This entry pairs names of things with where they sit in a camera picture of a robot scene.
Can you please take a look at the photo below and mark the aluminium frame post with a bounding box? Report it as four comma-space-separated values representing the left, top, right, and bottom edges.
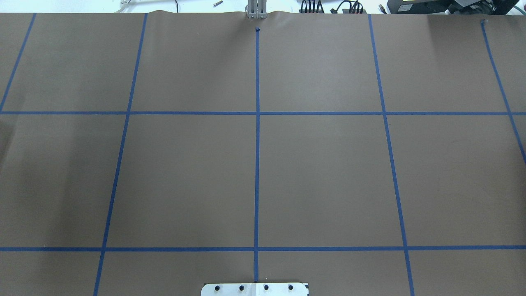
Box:
245, 0, 268, 19

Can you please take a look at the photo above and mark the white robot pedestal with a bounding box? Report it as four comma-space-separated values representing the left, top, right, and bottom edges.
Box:
201, 282, 310, 296

